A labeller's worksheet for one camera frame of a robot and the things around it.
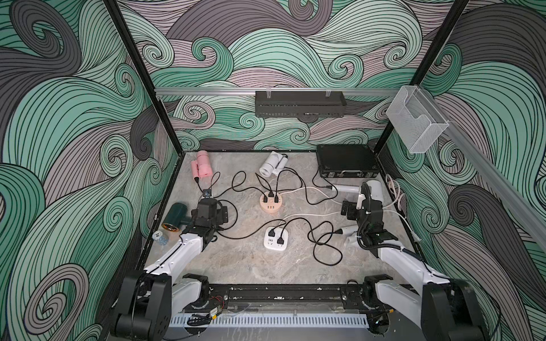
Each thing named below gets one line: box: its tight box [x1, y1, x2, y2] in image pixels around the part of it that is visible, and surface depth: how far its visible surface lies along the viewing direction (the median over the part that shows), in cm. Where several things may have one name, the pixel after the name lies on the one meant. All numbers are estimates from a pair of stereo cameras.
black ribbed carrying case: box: [316, 144, 380, 179], surface depth 108 cm
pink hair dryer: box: [190, 149, 213, 180], surface depth 110 cm
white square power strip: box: [263, 225, 289, 251], surface depth 85 cm
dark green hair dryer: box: [161, 202, 193, 232], surface depth 92 cm
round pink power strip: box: [259, 192, 283, 214], surface depth 97 cm
